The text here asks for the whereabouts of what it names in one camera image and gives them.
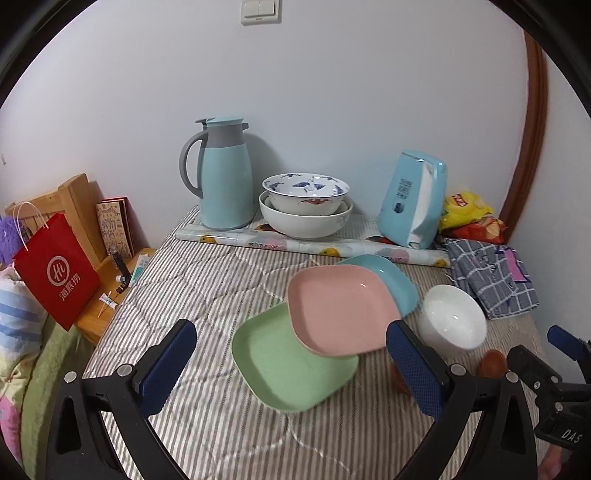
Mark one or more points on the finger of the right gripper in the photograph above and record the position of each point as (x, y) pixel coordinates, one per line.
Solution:
(573, 347)
(531, 370)

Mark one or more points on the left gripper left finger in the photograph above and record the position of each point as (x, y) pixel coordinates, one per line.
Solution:
(79, 446)

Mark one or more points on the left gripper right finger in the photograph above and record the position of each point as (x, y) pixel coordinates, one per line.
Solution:
(503, 445)

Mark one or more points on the blue square plate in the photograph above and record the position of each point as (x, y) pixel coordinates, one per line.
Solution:
(402, 289)

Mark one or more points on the green square plate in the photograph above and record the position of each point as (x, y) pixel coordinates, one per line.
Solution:
(282, 373)

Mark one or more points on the pink square plate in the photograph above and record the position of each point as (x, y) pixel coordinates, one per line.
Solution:
(340, 310)

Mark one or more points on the person's right hand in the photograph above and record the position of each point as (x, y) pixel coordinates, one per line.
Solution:
(554, 462)

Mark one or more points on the green blanket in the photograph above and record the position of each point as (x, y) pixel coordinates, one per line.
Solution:
(62, 351)

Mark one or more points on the plain white bowl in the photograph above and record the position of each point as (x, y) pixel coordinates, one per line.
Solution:
(451, 321)

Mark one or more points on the grey checked cloth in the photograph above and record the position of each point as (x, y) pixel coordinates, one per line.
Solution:
(494, 276)

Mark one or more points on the black small bottle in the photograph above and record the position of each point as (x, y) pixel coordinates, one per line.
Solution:
(124, 276)

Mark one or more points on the blue striped pillow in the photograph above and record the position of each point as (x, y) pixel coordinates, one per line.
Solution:
(22, 318)

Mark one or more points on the white cream tube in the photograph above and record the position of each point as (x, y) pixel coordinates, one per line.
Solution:
(140, 265)

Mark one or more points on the red snack bag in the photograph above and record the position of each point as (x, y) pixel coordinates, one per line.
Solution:
(488, 230)

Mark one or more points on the red paper bag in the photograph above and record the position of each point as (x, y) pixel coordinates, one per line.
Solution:
(54, 267)

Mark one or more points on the yellow chip bag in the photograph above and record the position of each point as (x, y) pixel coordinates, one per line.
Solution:
(462, 209)

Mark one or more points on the patterned book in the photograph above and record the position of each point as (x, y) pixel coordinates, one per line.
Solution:
(113, 222)

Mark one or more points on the blue tissue box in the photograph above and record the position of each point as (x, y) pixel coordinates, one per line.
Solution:
(414, 201)

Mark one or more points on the purple fluffy item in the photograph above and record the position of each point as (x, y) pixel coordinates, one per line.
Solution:
(13, 234)

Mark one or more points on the rolled fruit print sheet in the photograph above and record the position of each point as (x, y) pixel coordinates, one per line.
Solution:
(359, 236)

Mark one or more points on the wooden chair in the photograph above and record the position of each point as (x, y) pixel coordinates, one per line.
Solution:
(76, 199)

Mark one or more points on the blue thermos jug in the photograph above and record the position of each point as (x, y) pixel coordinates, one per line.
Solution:
(214, 165)

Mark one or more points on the large white bowl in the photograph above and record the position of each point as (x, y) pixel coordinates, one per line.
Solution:
(305, 227)

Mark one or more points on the blue patterned white bowl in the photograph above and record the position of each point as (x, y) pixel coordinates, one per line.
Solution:
(306, 194)

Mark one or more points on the brown door frame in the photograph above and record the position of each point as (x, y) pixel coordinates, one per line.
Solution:
(532, 139)

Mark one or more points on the white wall switch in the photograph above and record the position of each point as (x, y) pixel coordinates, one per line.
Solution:
(255, 12)

